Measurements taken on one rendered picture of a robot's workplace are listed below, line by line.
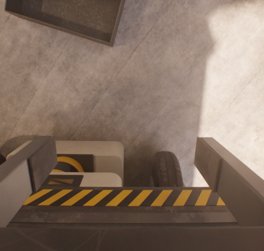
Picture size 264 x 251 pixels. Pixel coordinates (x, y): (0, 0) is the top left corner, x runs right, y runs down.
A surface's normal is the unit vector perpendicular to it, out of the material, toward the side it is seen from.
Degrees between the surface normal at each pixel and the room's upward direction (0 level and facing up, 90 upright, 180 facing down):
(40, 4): 0
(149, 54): 0
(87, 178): 90
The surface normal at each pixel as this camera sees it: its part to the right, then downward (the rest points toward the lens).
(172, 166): 0.02, -0.76
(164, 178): -0.24, -0.49
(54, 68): 0.02, 0.27
